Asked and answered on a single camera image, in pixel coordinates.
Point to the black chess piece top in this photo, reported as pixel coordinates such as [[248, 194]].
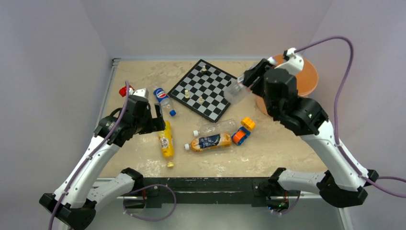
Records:
[[206, 73]]

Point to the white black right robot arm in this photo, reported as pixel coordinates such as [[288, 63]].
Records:
[[343, 183]]

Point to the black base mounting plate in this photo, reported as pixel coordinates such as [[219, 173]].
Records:
[[254, 191]]

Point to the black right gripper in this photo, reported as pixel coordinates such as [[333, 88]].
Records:
[[252, 74]]

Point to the black white chessboard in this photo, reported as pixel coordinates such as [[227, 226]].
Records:
[[208, 87]]

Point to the aluminium table frame rail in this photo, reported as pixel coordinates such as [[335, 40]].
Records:
[[110, 80]]

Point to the red toy block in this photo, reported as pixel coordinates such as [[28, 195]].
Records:
[[123, 91]]

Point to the yellow juice bottle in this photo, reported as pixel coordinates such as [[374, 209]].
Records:
[[166, 144]]

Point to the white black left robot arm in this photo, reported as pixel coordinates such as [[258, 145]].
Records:
[[76, 202]]

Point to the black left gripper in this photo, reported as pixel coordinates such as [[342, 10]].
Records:
[[154, 124]]

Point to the orange plastic bin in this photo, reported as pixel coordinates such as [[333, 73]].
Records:
[[307, 81]]

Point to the yellow toy block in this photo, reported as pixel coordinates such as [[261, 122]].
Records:
[[248, 124]]

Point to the clear bottle white blue label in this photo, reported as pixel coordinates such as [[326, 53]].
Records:
[[236, 90]]

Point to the blue pepsi bottle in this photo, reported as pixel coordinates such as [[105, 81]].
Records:
[[165, 102]]

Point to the orange blue toy car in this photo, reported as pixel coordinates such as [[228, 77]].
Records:
[[240, 136]]

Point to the clear empty plastic bottle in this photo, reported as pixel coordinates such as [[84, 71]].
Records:
[[216, 128]]

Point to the orange drink bottle blue label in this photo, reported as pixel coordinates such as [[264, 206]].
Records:
[[216, 141]]

